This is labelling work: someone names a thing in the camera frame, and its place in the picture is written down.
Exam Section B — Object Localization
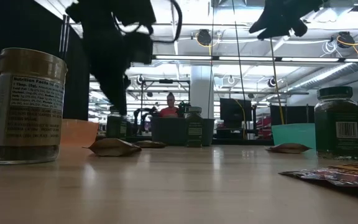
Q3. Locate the orange brown spice packet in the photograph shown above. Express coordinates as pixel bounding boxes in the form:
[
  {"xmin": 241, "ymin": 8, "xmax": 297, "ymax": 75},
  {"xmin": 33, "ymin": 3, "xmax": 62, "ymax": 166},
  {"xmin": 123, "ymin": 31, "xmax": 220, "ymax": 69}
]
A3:
[
  {"xmin": 265, "ymin": 142, "xmax": 313, "ymax": 154},
  {"xmin": 134, "ymin": 140, "xmax": 167, "ymax": 149},
  {"xmin": 87, "ymin": 138, "xmax": 142, "ymax": 157},
  {"xmin": 278, "ymin": 161, "xmax": 358, "ymax": 189}
]

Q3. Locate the black curtain partition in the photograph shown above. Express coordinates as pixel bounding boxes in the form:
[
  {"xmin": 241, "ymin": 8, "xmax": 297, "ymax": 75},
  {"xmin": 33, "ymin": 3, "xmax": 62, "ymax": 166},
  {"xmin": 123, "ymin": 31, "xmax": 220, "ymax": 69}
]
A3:
[{"xmin": 0, "ymin": 0, "xmax": 90, "ymax": 134}]

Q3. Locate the green-lid spice jar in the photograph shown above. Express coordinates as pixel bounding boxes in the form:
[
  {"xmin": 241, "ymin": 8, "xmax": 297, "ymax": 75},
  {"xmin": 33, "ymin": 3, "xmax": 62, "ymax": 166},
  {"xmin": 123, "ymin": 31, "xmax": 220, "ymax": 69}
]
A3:
[
  {"xmin": 184, "ymin": 106, "xmax": 203, "ymax": 148},
  {"xmin": 106, "ymin": 108, "xmax": 129, "ymax": 140},
  {"xmin": 314, "ymin": 86, "xmax": 358, "ymax": 161}
]

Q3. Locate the red storage cabinet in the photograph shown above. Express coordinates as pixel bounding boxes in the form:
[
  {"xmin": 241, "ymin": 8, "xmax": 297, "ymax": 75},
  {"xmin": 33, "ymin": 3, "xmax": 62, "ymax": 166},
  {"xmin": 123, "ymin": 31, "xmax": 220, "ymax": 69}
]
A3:
[{"xmin": 256, "ymin": 116, "xmax": 272, "ymax": 139}]

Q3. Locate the long ceiling light bar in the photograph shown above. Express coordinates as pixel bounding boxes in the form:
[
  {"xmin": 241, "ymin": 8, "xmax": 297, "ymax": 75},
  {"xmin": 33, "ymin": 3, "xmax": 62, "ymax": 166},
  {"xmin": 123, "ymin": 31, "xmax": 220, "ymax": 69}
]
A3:
[{"xmin": 152, "ymin": 55, "xmax": 358, "ymax": 63}]

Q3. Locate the white structural column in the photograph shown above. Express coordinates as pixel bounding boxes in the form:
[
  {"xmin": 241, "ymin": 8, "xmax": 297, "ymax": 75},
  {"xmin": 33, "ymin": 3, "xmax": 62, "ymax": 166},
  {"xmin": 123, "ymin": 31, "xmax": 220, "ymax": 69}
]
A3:
[{"xmin": 190, "ymin": 65, "xmax": 214, "ymax": 119}]

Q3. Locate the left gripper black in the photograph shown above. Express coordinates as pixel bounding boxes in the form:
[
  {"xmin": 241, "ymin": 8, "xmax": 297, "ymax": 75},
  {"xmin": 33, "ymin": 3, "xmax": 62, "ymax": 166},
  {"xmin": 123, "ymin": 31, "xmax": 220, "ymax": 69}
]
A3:
[{"xmin": 81, "ymin": 21, "xmax": 132, "ymax": 116}]

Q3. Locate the gold-lid spice jar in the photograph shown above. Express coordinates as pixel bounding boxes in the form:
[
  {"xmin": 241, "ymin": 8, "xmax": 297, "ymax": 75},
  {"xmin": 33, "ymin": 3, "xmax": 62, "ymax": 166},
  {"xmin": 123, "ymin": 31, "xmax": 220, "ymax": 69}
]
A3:
[{"xmin": 0, "ymin": 47, "xmax": 68, "ymax": 165}]

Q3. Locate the black monitor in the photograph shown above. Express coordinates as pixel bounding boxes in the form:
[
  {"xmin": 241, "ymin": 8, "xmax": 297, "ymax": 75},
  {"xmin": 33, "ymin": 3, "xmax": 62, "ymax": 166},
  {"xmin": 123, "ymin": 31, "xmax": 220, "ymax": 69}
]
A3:
[{"xmin": 219, "ymin": 98, "xmax": 253, "ymax": 123}]

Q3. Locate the orange plastic bin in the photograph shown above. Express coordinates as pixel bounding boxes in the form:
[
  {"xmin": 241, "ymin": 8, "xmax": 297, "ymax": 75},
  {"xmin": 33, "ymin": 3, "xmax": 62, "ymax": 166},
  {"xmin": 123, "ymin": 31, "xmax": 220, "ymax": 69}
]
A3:
[{"xmin": 60, "ymin": 119, "xmax": 99, "ymax": 147}]

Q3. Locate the blue-grey plastic bin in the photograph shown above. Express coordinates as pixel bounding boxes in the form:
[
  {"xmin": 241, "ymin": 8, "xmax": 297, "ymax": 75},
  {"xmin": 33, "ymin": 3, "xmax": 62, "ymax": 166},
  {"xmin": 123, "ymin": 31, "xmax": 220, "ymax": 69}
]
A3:
[{"xmin": 150, "ymin": 117, "xmax": 216, "ymax": 147}]

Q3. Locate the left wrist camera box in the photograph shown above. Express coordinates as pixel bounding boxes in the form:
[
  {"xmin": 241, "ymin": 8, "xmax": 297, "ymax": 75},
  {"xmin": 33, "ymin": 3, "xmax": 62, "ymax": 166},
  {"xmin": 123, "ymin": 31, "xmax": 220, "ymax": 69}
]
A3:
[{"xmin": 126, "ymin": 30, "xmax": 154, "ymax": 65}]

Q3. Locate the person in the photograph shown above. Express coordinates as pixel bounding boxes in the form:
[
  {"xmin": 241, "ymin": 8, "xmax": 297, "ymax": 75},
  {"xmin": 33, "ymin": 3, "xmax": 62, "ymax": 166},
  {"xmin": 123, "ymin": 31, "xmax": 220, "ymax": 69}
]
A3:
[{"xmin": 158, "ymin": 92, "xmax": 180, "ymax": 118}]

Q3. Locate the teal plastic bin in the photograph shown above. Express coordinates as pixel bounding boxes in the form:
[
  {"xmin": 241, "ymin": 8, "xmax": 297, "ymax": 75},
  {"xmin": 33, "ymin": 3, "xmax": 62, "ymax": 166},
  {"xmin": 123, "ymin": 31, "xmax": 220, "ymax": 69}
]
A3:
[{"xmin": 271, "ymin": 123, "xmax": 317, "ymax": 150}]

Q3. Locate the silver ventilation duct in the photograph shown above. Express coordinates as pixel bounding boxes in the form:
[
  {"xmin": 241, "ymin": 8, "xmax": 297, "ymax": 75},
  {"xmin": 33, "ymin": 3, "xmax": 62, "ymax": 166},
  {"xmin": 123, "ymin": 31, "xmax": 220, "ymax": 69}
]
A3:
[{"xmin": 286, "ymin": 62, "xmax": 358, "ymax": 93}]

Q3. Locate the black ceiling cable reel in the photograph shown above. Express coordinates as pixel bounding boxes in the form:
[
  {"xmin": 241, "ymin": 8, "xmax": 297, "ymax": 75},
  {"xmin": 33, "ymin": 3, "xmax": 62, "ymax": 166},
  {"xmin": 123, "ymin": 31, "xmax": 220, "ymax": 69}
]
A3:
[
  {"xmin": 196, "ymin": 29, "xmax": 213, "ymax": 47},
  {"xmin": 336, "ymin": 30, "xmax": 356, "ymax": 49}
]

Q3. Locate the yellow hanging cable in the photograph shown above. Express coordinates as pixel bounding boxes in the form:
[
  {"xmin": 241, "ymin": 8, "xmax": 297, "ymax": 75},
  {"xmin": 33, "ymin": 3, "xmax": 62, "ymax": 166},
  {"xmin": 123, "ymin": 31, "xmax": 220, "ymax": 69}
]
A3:
[{"xmin": 269, "ymin": 37, "xmax": 285, "ymax": 125}]

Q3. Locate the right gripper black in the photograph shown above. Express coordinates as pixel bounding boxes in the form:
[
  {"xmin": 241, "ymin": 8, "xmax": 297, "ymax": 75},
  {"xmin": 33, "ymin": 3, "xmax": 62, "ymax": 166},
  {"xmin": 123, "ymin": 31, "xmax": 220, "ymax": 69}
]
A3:
[{"xmin": 249, "ymin": 0, "xmax": 323, "ymax": 40}]

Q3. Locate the black metal frame station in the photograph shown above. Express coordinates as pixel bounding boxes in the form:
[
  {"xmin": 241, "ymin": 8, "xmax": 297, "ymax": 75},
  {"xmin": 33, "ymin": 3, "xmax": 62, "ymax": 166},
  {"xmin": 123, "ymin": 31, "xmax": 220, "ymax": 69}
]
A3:
[{"xmin": 140, "ymin": 78, "xmax": 191, "ymax": 119}]

